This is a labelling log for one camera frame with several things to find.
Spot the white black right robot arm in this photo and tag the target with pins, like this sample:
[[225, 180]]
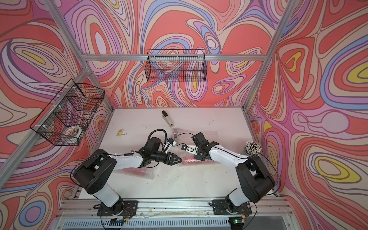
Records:
[[254, 177]]

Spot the clear bubble wrap sheet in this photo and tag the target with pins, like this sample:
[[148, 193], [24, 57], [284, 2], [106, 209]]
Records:
[[149, 178]]

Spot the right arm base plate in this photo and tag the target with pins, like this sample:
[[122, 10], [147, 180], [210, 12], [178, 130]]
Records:
[[225, 207]]

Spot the pink bottle with label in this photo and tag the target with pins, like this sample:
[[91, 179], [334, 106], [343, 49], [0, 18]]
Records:
[[142, 172]]

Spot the black wire basket back wall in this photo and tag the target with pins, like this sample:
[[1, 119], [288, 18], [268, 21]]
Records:
[[176, 65]]

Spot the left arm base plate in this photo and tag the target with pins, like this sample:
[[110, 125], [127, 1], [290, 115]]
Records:
[[125, 208]]

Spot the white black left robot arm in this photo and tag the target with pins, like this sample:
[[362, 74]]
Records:
[[92, 175]]

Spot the black wire basket left wall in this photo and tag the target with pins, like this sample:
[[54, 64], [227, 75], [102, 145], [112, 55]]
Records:
[[75, 104]]

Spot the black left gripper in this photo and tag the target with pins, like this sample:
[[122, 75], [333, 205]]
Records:
[[169, 160]]

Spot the patterned bowl in basket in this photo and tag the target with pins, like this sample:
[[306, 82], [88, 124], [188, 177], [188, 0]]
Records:
[[71, 134]]

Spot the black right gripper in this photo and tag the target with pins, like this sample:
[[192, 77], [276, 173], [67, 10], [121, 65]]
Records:
[[197, 156]]

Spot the yellow binder clip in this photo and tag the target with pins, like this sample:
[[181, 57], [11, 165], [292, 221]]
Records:
[[121, 132]]

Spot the cup of pens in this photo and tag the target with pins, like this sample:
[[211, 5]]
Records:
[[252, 148]]

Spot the black wire basket wall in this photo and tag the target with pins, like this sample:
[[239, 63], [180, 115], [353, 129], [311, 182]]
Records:
[[176, 65], [75, 104]]

